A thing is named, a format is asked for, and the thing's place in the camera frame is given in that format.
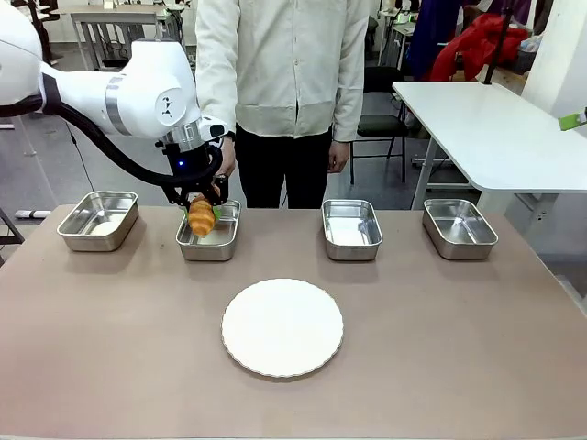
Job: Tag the person torso white shirt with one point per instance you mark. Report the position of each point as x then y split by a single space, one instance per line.
289 69

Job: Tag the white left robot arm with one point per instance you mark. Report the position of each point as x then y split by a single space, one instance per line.
147 82

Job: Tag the black support strut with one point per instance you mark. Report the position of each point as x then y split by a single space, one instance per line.
14 228

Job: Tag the black stand pole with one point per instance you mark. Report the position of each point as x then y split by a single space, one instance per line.
47 50

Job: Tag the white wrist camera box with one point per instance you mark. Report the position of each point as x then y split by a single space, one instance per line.
214 128

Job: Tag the large white table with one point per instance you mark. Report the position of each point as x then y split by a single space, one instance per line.
495 133

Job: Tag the person left forearm white sleeve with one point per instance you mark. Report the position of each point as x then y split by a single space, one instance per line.
351 105

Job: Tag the person right hand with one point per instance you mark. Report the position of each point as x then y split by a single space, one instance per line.
228 160

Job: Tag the grey basket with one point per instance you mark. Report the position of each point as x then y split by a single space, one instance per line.
527 59

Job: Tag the golden croissant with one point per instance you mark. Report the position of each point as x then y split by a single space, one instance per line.
202 220

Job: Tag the blue garment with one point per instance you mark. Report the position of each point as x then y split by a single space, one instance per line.
426 36

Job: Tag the stainless steel rectangular container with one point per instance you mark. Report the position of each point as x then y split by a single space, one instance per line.
458 227
215 240
98 220
351 229

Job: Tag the white scalloped plate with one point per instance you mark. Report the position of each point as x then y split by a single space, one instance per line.
282 327

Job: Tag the red jacket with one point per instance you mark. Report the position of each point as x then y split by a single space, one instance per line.
477 46

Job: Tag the black chair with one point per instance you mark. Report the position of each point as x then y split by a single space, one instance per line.
383 124

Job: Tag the grey metal desk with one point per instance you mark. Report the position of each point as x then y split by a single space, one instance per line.
114 16

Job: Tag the person black trousers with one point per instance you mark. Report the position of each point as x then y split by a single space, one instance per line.
284 169

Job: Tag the person left hand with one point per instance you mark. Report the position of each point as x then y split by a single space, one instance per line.
339 157

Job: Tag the black pole with clamp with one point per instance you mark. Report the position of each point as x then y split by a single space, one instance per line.
498 46

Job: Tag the white power strip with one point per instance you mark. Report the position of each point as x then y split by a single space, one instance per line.
32 214

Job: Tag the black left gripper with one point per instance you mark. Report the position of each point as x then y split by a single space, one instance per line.
185 165

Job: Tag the person right forearm white sleeve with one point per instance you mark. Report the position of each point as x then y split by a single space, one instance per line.
220 91

